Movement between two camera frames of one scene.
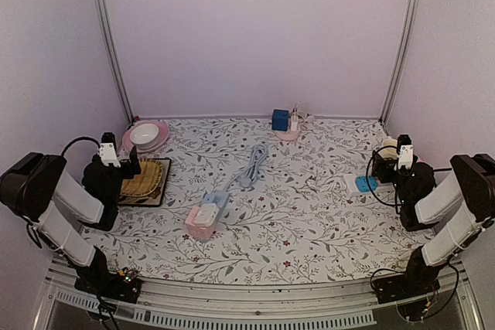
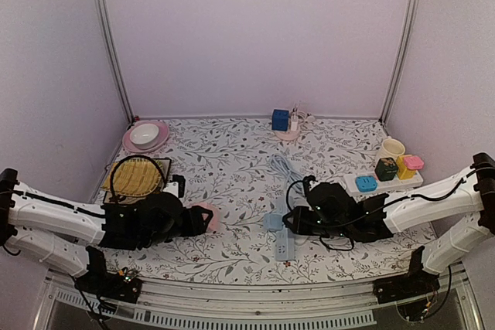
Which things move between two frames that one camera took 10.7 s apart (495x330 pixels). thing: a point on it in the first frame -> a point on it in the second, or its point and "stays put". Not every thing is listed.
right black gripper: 379,163 -> 298,227
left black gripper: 134,158 -> 198,227
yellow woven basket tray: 145,183 stays put
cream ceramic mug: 389,151 stays put
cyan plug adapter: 362,184 stays put
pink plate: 162,139 stays put
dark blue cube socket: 280,120 stays put
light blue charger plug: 216,197 -> 273,221
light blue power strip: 219,198 -> 285,246
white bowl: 144,135 stays put
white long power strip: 349,182 stays put
